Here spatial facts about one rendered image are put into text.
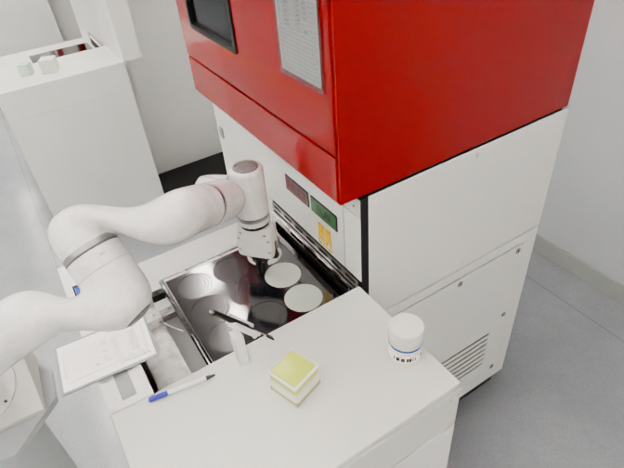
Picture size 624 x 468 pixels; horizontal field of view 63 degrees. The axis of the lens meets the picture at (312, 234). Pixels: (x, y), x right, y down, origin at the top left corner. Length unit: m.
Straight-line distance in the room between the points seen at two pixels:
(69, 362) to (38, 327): 0.35
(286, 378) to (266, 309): 0.35
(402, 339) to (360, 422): 0.18
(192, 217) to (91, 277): 0.19
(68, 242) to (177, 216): 0.18
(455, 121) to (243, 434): 0.80
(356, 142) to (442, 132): 0.24
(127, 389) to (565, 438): 1.63
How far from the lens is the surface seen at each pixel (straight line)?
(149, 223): 0.90
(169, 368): 1.31
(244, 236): 1.34
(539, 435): 2.25
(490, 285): 1.76
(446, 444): 1.29
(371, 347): 1.15
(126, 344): 1.27
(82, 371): 1.26
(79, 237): 0.93
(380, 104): 1.05
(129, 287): 0.92
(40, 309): 0.95
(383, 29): 1.00
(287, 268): 1.44
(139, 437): 1.12
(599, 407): 2.40
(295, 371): 1.04
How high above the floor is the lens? 1.86
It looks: 39 degrees down
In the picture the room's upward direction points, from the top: 5 degrees counter-clockwise
